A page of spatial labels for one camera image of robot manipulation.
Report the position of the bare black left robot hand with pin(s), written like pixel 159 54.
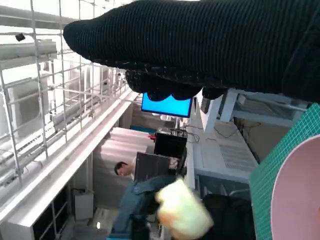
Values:
pixel 143 230

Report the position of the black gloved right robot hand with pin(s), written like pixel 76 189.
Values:
pixel 200 45

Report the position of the round toy bread bun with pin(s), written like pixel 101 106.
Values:
pixel 182 207

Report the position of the pink bowl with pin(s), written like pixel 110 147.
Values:
pixel 300 190

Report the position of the person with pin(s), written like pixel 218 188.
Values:
pixel 135 195

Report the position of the black monitor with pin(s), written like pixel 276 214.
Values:
pixel 150 167
pixel 170 145

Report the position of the monitor with blue screen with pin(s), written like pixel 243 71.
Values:
pixel 165 107

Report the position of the black office chair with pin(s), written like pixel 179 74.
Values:
pixel 225 217

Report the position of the white shelf unit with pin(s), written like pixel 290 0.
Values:
pixel 50 212

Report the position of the white perforated computer case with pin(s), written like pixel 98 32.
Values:
pixel 225 155

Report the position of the green cutting mat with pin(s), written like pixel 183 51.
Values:
pixel 262 180

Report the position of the metal window grille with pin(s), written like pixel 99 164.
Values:
pixel 42 100

